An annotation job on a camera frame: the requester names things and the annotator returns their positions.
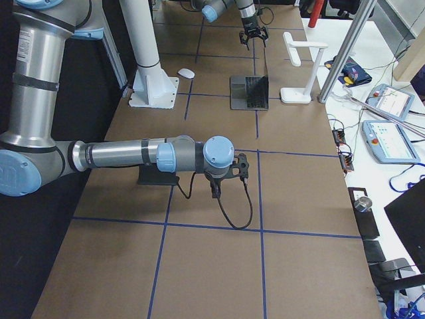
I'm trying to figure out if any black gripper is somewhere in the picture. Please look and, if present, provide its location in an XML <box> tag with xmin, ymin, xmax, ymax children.
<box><xmin>239</xmin><ymin>16</ymin><xmax>268</xmax><ymax>51</ymax></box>

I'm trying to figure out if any silver laptop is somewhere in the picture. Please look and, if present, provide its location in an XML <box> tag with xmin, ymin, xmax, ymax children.
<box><xmin>229</xmin><ymin>47</ymin><xmax>270</xmax><ymax>111</ymax></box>

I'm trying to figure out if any white computer mouse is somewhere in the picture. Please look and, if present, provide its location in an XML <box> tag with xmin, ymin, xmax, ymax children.
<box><xmin>177</xmin><ymin>68</ymin><xmax>195</xmax><ymax>79</ymax></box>

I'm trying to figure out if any black mouse pad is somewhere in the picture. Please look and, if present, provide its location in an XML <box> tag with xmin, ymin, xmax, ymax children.
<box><xmin>137</xmin><ymin>165</ymin><xmax>179</xmax><ymax>186</ymax></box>

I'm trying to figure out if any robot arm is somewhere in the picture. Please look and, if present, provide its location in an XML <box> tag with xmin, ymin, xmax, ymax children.
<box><xmin>190</xmin><ymin>0</ymin><xmax>268</xmax><ymax>50</ymax></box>
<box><xmin>1</xmin><ymin>1</ymin><xmax>236</xmax><ymax>197</ymax></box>

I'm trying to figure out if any white desk lamp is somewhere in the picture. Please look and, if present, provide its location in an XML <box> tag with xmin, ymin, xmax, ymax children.
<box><xmin>280</xmin><ymin>31</ymin><xmax>329</xmax><ymax>106</ymax></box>

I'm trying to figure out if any red cylinder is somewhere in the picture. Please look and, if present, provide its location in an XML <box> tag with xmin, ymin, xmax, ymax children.
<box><xmin>308</xmin><ymin>0</ymin><xmax>325</xmax><ymax>28</ymax></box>

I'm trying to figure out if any dark blue pouch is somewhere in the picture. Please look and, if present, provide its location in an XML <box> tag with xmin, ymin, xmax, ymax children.
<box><xmin>337</xmin><ymin>56</ymin><xmax>372</xmax><ymax>88</ymax></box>

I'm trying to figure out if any upper teach pendant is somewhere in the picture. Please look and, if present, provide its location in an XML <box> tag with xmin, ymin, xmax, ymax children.
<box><xmin>366</xmin><ymin>84</ymin><xmax>414</xmax><ymax>121</ymax></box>

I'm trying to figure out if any teach pendant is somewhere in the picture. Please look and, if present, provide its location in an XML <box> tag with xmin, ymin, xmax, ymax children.
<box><xmin>362</xmin><ymin>120</ymin><xmax>420</xmax><ymax>164</ymax></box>
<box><xmin>366</xmin><ymin>84</ymin><xmax>414</xmax><ymax>121</ymax></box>

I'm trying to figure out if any lower teach pendant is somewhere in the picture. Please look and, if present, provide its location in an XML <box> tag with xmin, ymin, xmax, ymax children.
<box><xmin>362</xmin><ymin>120</ymin><xmax>420</xmax><ymax>164</ymax></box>

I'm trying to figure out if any steel cup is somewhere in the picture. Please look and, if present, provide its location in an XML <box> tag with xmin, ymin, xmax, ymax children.
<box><xmin>353</xmin><ymin>196</ymin><xmax>373</xmax><ymax>213</ymax></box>

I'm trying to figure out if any aluminium frame post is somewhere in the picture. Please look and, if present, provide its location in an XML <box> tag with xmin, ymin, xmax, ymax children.
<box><xmin>317</xmin><ymin>0</ymin><xmax>377</xmax><ymax>104</ymax></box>

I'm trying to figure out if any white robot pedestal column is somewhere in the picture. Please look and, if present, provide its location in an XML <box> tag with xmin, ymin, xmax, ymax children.
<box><xmin>120</xmin><ymin>0</ymin><xmax>179</xmax><ymax>109</ymax></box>

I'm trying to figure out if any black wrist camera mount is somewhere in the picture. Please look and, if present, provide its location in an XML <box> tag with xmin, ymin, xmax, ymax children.
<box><xmin>222</xmin><ymin>153</ymin><xmax>249</xmax><ymax>182</ymax></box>

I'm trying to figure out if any black camera cable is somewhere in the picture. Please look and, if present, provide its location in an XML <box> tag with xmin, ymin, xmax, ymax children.
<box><xmin>173</xmin><ymin>175</ymin><xmax>254</xmax><ymax>231</ymax></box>

